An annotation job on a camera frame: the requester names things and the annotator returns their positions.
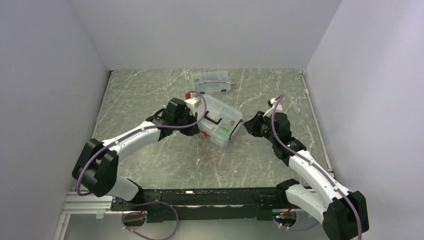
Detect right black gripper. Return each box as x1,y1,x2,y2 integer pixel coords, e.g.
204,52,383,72
243,110,278,144

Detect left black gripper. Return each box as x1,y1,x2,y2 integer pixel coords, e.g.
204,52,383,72
173,109,200,136

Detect small green box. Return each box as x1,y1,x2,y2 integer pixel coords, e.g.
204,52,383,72
219,125,231,137

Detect clear first aid box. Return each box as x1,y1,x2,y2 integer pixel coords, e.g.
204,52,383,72
197,94,244,150

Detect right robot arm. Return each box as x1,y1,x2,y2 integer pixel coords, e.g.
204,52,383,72
243,111,370,240

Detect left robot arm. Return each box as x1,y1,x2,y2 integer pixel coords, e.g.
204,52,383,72
71,94,207,210

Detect clear screw box blue latches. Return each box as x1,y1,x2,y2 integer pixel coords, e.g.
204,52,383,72
191,70,232,95

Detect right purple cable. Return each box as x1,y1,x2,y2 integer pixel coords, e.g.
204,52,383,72
270,94,364,240

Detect purple cable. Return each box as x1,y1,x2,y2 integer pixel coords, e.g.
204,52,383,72
270,94,364,240
75,90,208,240

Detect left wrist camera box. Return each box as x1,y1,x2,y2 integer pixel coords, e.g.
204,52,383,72
184,93,203,116

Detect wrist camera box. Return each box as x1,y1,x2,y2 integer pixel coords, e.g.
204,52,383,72
184,93,203,116
265,98,283,117

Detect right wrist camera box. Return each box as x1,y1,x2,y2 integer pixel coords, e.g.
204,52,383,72
265,98,283,117

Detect black base frame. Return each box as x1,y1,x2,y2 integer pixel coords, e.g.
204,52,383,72
111,187,295,223

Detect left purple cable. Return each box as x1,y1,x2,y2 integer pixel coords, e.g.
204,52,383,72
75,90,208,240

